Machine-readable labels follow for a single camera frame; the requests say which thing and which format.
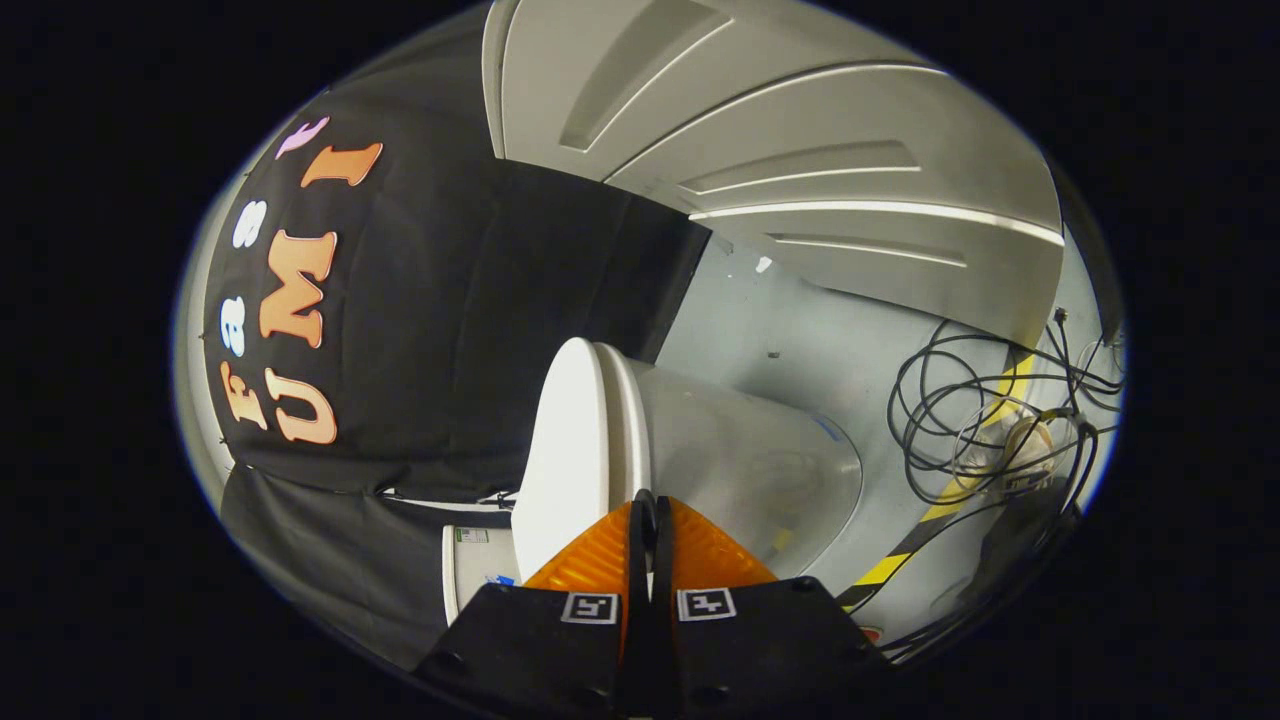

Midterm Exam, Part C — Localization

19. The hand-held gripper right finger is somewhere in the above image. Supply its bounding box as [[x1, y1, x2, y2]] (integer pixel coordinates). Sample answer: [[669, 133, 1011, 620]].
[[652, 496, 892, 717]]

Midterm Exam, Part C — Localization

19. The yellow black floor tape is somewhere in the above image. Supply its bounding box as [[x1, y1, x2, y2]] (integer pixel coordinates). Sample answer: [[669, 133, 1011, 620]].
[[840, 350, 1036, 613]]

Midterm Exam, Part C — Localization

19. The black cable bundle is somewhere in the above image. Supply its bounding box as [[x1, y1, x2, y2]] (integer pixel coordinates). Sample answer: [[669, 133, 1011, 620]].
[[888, 308, 1126, 521]]

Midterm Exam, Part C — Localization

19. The black backdrop cloth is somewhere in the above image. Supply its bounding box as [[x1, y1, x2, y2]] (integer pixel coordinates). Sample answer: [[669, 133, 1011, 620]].
[[200, 55, 713, 673]]

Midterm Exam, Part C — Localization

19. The round white object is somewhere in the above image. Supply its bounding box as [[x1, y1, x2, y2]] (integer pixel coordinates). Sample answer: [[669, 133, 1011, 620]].
[[1005, 418, 1057, 493]]

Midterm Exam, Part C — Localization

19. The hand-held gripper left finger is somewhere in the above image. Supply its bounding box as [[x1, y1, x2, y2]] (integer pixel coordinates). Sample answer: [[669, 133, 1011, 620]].
[[413, 490, 654, 717]]

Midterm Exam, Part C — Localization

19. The white drawer cabinet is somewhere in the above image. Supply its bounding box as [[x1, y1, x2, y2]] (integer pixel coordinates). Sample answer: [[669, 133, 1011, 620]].
[[483, 0, 1066, 348]]

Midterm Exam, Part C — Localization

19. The white toilet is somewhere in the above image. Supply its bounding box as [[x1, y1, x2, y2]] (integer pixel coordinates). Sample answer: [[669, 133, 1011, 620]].
[[443, 345, 864, 626]]

